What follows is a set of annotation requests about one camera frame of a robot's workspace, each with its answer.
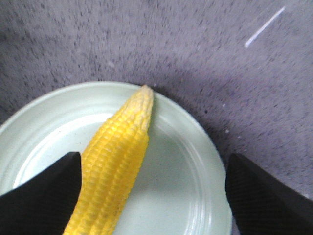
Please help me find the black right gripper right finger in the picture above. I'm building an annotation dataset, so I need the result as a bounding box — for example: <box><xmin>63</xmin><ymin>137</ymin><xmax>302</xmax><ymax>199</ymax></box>
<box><xmin>225</xmin><ymin>154</ymin><xmax>313</xmax><ymax>235</ymax></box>

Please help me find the light green round plate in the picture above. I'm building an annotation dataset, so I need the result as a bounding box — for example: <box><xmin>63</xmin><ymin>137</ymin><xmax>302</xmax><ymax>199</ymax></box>
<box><xmin>0</xmin><ymin>82</ymin><xmax>232</xmax><ymax>235</ymax></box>

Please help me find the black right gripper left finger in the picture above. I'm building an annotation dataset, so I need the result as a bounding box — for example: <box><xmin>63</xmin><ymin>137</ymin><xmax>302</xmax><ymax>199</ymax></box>
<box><xmin>0</xmin><ymin>152</ymin><xmax>81</xmax><ymax>235</ymax></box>

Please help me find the yellow corn cob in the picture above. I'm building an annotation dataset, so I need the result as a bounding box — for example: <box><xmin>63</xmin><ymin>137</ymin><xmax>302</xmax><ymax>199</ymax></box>
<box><xmin>63</xmin><ymin>85</ymin><xmax>154</xmax><ymax>235</ymax></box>

